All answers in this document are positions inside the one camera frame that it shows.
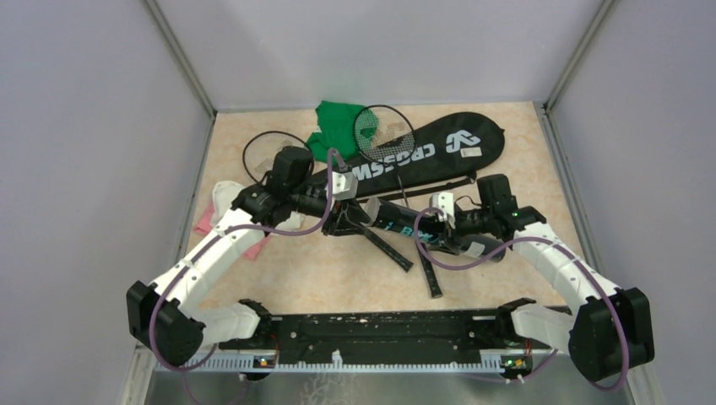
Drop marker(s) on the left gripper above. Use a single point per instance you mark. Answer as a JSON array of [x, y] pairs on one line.
[[350, 213]]

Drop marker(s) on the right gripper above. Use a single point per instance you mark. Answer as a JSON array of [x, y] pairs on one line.
[[445, 240]]

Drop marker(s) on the black shuttlecock tube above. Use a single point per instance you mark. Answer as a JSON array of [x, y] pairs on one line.
[[401, 220]]

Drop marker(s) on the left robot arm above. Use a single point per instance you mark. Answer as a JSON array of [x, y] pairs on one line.
[[165, 314]]

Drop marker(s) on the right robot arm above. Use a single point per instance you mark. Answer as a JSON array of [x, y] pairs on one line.
[[607, 330]]

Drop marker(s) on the right badminton racket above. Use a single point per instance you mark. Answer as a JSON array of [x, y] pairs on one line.
[[391, 146]]

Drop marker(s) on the badminton racket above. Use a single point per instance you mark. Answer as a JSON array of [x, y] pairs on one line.
[[258, 158], [391, 146]]

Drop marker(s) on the left badminton racket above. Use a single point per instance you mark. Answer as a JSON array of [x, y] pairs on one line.
[[258, 158]]

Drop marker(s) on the black racket bag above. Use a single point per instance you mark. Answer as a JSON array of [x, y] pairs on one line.
[[449, 152]]

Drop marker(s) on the green cloth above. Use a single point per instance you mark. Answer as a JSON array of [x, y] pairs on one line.
[[335, 129]]

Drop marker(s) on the white towel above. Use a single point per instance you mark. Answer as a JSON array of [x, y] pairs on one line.
[[223, 194]]

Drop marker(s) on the pink cloth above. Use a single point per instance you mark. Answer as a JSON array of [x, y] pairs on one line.
[[252, 248]]

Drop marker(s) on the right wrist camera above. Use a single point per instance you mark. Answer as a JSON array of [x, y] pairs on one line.
[[442, 208]]

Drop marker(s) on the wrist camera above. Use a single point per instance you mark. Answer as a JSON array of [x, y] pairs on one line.
[[344, 186], [442, 208]]

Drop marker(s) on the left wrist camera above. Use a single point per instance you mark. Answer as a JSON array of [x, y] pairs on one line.
[[344, 186]]

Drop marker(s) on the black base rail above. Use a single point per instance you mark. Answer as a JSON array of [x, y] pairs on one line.
[[394, 341]]

